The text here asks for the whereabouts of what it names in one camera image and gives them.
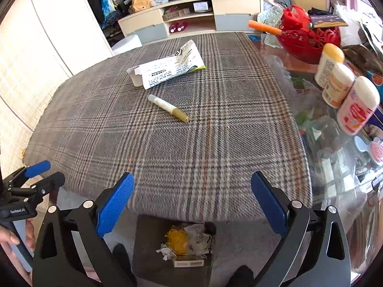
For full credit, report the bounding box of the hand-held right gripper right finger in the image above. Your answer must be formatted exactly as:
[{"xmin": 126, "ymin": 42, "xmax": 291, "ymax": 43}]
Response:
[{"xmin": 251, "ymin": 171, "xmax": 350, "ymax": 287}]

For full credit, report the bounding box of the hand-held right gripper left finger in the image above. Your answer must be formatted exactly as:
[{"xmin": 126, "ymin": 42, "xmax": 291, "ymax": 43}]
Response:
[{"xmin": 32, "ymin": 172, "xmax": 135, "ymax": 287}]

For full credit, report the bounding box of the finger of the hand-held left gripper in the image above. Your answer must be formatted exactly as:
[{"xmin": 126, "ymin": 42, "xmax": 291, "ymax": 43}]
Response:
[
  {"xmin": 6, "ymin": 172, "xmax": 66, "ymax": 205},
  {"xmin": 0, "ymin": 160, "xmax": 51, "ymax": 190}
]

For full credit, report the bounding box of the dark trash bin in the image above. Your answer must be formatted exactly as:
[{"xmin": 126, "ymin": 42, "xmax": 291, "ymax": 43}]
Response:
[{"xmin": 132, "ymin": 214, "xmax": 217, "ymax": 287}]

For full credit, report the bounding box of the person's left hand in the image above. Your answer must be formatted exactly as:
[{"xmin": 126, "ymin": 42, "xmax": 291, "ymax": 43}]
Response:
[{"xmin": 0, "ymin": 218, "xmax": 37, "ymax": 287}]

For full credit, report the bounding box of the person's left foot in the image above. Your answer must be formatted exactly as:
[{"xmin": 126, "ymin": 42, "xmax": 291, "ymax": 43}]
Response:
[{"xmin": 112, "ymin": 243, "xmax": 137, "ymax": 287}]

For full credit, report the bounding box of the person's foot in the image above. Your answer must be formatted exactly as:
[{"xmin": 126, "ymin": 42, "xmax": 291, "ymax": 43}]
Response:
[
  {"xmin": 232, "ymin": 265, "xmax": 255, "ymax": 287},
  {"xmin": 112, "ymin": 243, "xmax": 137, "ymax": 287}
]

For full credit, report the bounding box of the yellow crumpled wrapper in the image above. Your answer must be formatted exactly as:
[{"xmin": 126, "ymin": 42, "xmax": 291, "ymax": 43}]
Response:
[{"xmin": 163, "ymin": 226, "xmax": 192, "ymax": 256}]

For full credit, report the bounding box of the person's right foot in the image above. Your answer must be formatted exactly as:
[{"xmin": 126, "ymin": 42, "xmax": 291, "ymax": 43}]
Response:
[{"xmin": 232, "ymin": 265, "xmax": 255, "ymax": 287}]

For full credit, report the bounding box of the plaid woven table cloth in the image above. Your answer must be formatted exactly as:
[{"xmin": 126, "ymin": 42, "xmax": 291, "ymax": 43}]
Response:
[{"xmin": 22, "ymin": 31, "xmax": 313, "ymax": 222}]

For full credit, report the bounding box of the beige woven curtain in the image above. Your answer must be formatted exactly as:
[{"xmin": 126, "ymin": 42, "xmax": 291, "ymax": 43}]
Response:
[{"xmin": 0, "ymin": 0, "xmax": 114, "ymax": 168}]

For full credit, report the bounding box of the white gold marker pen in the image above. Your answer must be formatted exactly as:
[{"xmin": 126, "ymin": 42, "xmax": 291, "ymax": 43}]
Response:
[{"xmin": 147, "ymin": 94, "xmax": 190, "ymax": 124}]

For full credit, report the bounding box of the pastel ceramic dish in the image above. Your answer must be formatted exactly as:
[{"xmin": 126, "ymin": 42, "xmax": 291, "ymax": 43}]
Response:
[{"xmin": 353, "ymin": 136, "xmax": 383, "ymax": 166}]

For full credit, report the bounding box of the pink-label white bottle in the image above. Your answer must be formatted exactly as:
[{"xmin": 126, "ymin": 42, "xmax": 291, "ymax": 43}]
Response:
[{"xmin": 337, "ymin": 76, "xmax": 380, "ymax": 136}]

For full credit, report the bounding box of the cream-capped orange-label bottle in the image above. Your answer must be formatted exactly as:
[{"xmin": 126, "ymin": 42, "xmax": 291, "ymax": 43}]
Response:
[{"xmin": 321, "ymin": 63, "xmax": 355, "ymax": 109}]

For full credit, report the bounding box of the flattened printed paper carton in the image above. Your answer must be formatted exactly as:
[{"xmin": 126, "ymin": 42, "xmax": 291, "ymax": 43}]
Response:
[{"xmin": 141, "ymin": 39, "xmax": 206, "ymax": 90}]

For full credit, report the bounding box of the yellow-capped white bottle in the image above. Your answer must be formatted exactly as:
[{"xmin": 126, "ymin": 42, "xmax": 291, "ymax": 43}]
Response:
[{"xmin": 314, "ymin": 43, "xmax": 345, "ymax": 88}]

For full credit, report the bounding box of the white round stool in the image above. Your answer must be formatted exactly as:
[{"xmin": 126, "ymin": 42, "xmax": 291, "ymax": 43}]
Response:
[{"xmin": 112, "ymin": 34, "xmax": 142, "ymax": 55}]

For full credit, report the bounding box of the red openwork basket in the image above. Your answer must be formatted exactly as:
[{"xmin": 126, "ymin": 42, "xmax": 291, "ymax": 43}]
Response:
[{"xmin": 275, "ymin": 5, "xmax": 342, "ymax": 65}]

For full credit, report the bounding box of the dark brown bag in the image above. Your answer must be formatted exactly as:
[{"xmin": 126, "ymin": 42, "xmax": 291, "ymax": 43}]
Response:
[{"xmin": 343, "ymin": 45, "xmax": 380, "ymax": 72}]

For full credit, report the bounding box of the black hanging coat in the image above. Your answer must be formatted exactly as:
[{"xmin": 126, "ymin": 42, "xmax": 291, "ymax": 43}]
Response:
[{"xmin": 79, "ymin": 0, "xmax": 104, "ymax": 24}]

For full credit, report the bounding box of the blue hanging garment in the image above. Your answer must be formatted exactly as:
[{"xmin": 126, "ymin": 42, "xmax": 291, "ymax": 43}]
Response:
[{"xmin": 99, "ymin": 0, "xmax": 120, "ymax": 27}]

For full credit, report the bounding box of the green patterned plastic bag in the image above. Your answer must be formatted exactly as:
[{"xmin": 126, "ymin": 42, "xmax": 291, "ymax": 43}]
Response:
[{"xmin": 257, "ymin": 6, "xmax": 285, "ymax": 32}]

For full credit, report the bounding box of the dark cover book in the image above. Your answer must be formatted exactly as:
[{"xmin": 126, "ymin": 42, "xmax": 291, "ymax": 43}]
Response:
[{"xmin": 308, "ymin": 14, "xmax": 349, "ymax": 28}]

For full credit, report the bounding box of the yellow plush toy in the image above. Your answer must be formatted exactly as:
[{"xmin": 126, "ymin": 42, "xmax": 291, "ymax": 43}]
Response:
[{"xmin": 130, "ymin": 0, "xmax": 154, "ymax": 14}]

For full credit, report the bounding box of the small cardboard shelf box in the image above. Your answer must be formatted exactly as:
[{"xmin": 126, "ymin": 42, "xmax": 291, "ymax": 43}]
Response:
[{"xmin": 163, "ymin": 8, "xmax": 190, "ymax": 21}]

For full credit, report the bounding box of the large translucent plastic bag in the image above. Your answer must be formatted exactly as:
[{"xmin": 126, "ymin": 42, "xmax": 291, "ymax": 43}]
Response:
[{"xmin": 332, "ymin": 3, "xmax": 383, "ymax": 48}]

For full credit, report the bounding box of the cream grey TV cabinet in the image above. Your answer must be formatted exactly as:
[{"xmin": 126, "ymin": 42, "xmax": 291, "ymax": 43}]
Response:
[{"xmin": 118, "ymin": 0, "xmax": 265, "ymax": 44}]

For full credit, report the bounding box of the orange-handled tool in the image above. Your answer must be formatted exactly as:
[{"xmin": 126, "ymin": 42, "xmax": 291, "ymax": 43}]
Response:
[{"xmin": 248, "ymin": 20, "xmax": 283, "ymax": 35}]

